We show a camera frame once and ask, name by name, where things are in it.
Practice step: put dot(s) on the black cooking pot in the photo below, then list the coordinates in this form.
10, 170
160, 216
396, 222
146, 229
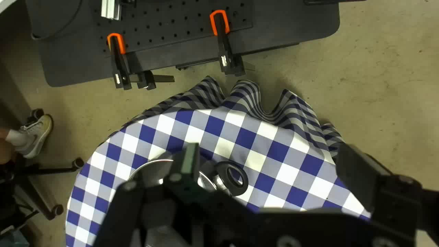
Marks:
154, 172

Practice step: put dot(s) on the orange black clamp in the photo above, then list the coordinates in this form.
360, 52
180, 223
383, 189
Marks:
119, 61
230, 62

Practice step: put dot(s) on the orange black clamp right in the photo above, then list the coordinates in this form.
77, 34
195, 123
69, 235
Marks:
230, 62

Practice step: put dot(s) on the black rolling chair base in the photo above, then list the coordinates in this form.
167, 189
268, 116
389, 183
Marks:
21, 198

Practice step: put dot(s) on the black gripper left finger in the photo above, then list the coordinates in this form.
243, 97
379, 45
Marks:
143, 216

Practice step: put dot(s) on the orange black clamp left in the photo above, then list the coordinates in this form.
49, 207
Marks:
119, 61

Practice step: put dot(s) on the blue white checkered tablecloth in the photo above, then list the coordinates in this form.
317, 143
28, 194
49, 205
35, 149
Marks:
289, 154

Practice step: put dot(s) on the aluminium extrusion bar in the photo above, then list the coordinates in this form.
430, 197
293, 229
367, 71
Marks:
110, 10

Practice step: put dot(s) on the glass pot lid black knob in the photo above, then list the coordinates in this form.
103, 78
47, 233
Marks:
224, 176

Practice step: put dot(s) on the black perforated mounting board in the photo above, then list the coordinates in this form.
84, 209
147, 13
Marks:
72, 36

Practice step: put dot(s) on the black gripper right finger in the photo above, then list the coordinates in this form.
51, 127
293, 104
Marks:
400, 207

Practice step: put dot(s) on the white sneaker foot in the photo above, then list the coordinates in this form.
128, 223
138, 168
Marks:
29, 141

